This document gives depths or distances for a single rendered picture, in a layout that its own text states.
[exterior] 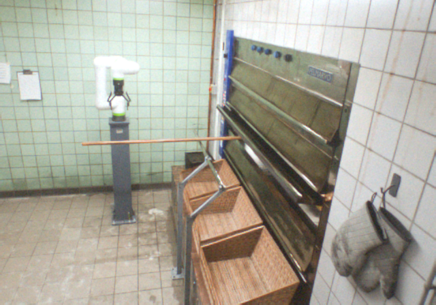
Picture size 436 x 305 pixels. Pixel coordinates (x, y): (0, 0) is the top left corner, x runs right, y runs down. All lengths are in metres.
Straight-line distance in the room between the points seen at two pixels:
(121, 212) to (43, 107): 1.52
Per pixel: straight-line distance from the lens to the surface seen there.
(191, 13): 3.98
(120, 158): 3.53
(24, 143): 4.44
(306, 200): 1.69
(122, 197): 3.75
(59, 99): 4.16
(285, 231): 2.18
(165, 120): 4.14
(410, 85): 1.27
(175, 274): 3.23
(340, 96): 1.60
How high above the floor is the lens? 2.24
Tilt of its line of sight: 20 degrees down
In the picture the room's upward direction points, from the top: 4 degrees clockwise
